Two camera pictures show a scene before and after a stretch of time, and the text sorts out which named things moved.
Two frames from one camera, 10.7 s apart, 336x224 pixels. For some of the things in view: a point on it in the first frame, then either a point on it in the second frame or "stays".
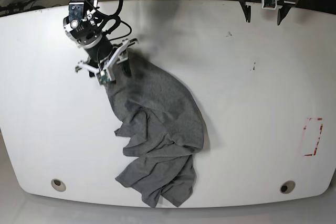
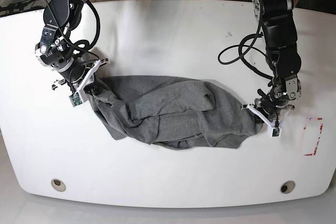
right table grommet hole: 287,187 stays
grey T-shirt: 163,118 to 175,113
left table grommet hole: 58,185 stays
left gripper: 104,75 to 83,77
